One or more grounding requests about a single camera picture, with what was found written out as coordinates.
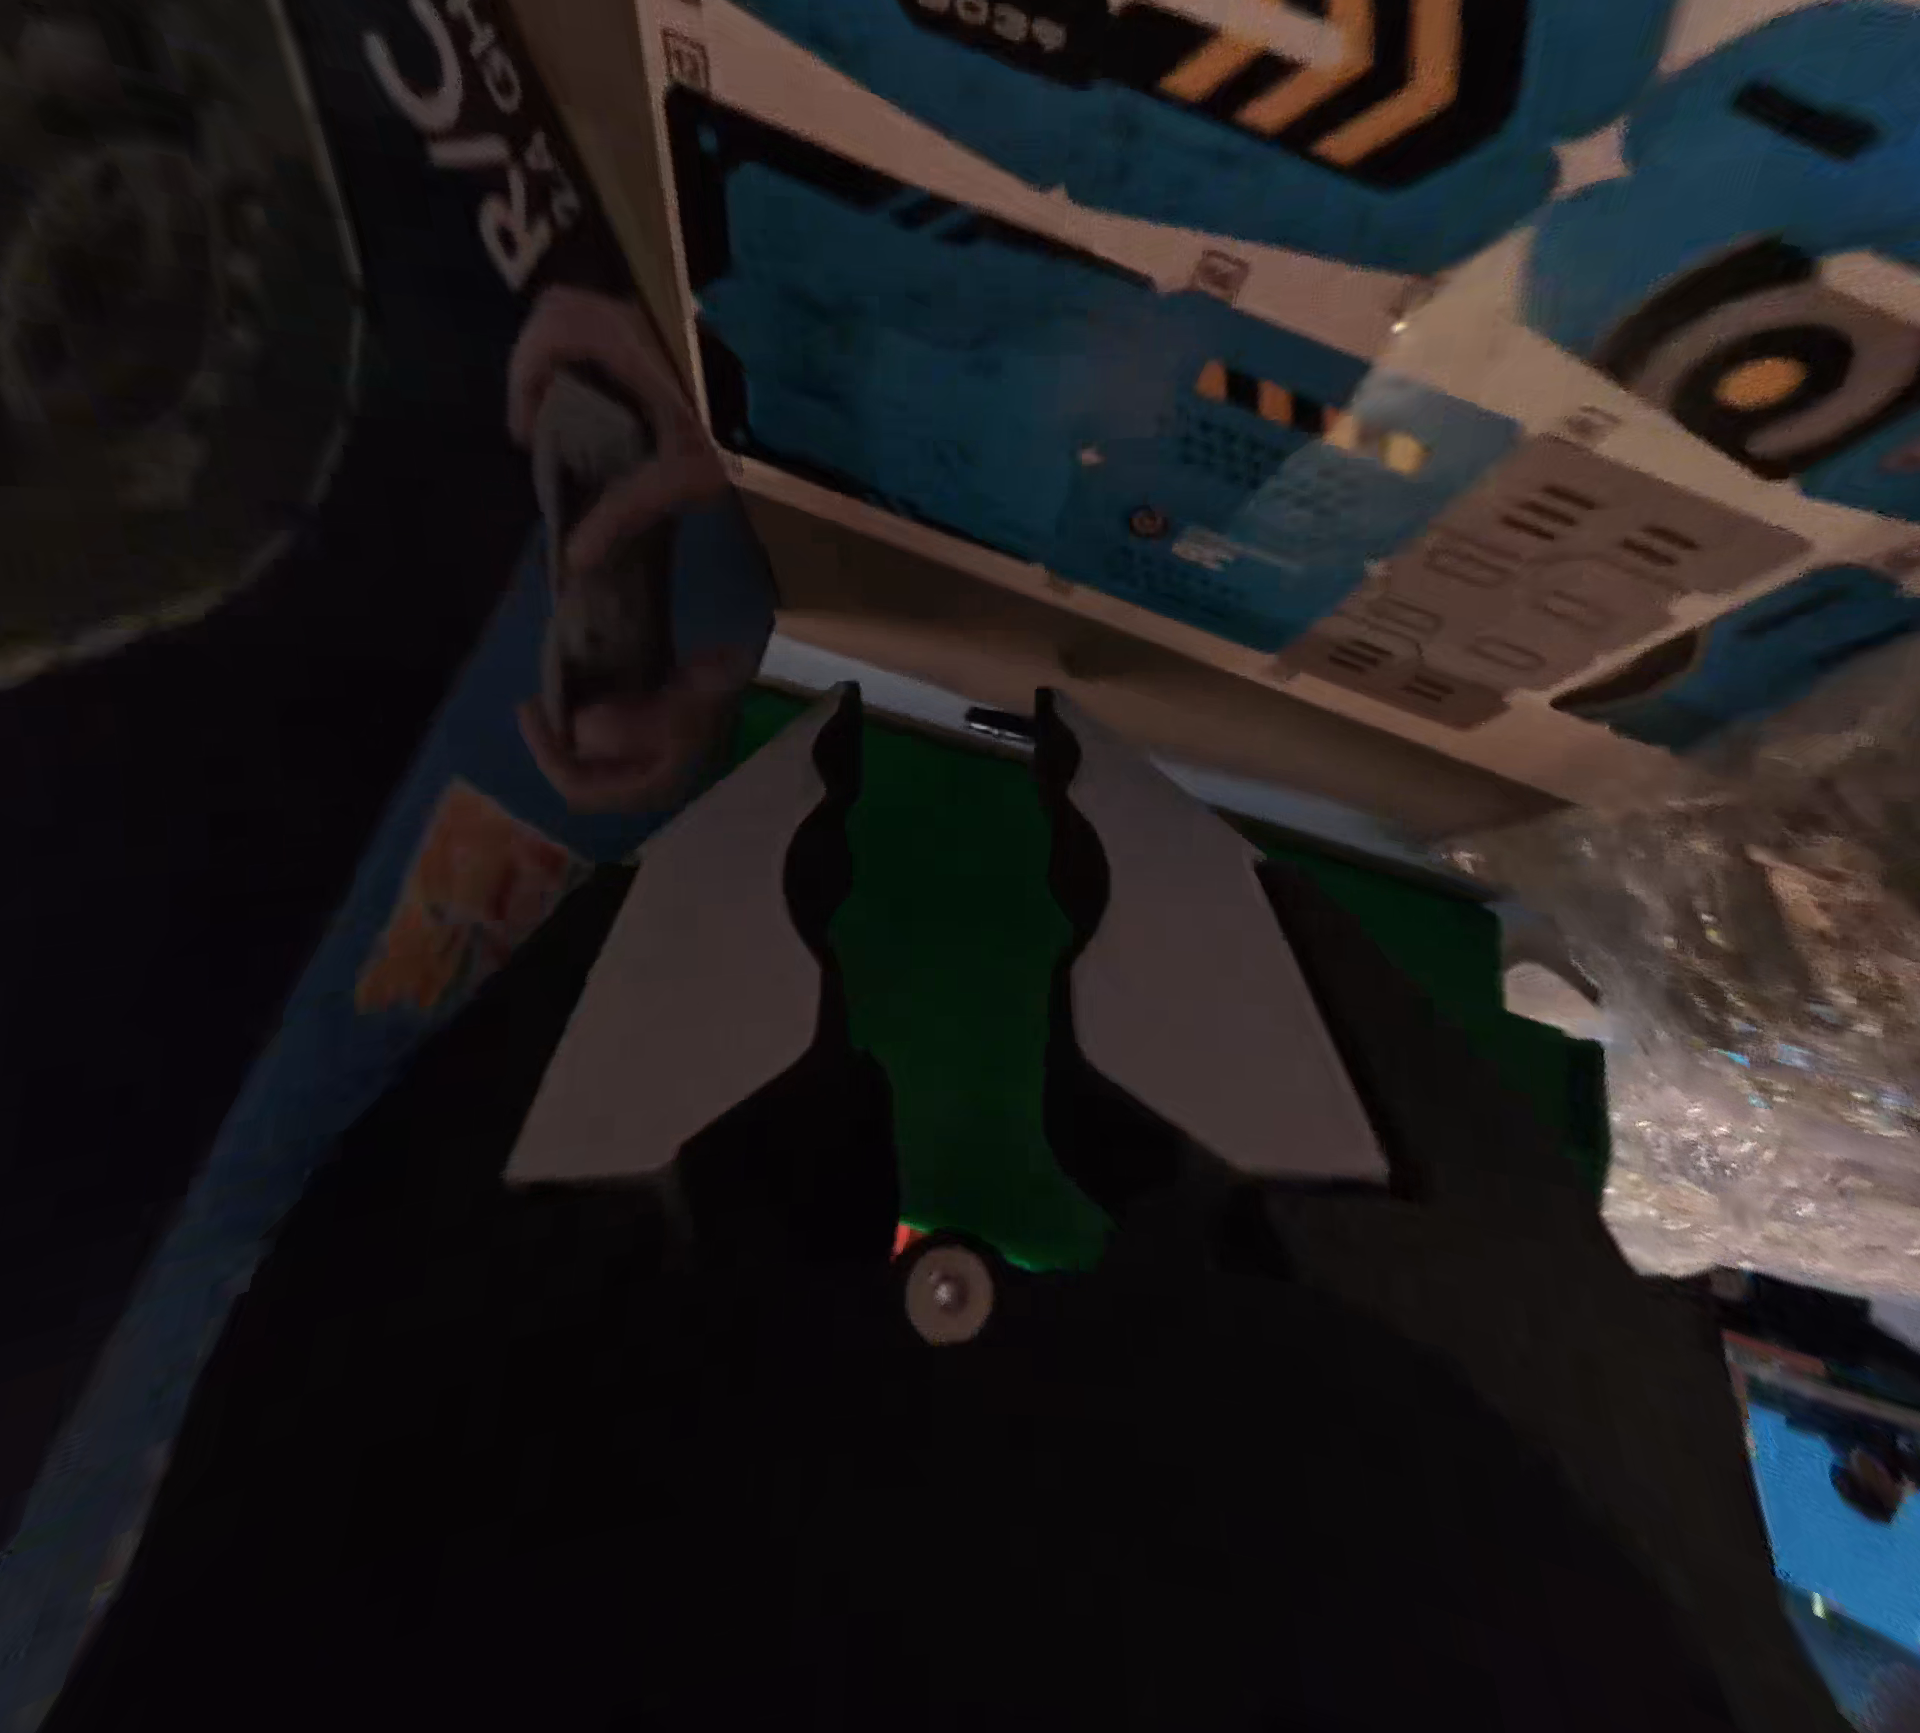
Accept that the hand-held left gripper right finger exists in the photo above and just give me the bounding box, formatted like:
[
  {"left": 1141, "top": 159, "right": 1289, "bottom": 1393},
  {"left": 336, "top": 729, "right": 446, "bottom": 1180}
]
[{"left": 1033, "top": 690, "right": 1394, "bottom": 1188}]

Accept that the clear bubble wrap bag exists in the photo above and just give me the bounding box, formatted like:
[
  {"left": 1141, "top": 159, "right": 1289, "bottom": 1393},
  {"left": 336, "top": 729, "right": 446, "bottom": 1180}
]
[{"left": 1440, "top": 696, "right": 1920, "bottom": 1281}]

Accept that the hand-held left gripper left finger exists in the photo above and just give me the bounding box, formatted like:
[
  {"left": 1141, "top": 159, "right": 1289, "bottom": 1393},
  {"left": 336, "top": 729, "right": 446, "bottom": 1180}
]
[{"left": 502, "top": 686, "right": 866, "bottom": 1188}]

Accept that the green plastic bin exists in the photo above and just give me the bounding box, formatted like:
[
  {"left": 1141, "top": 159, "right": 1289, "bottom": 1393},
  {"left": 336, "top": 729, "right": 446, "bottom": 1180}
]
[{"left": 729, "top": 690, "right": 1612, "bottom": 1274}]

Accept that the blue sticker sheet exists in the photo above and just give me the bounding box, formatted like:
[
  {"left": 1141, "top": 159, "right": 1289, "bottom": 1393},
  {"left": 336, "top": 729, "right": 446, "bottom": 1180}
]
[{"left": 608, "top": 0, "right": 1920, "bottom": 755}]

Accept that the dark blue toy set box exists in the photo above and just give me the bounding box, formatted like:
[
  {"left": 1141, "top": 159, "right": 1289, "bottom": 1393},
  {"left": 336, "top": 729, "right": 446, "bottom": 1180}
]
[{"left": 0, "top": 0, "right": 785, "bottom": 1694}]

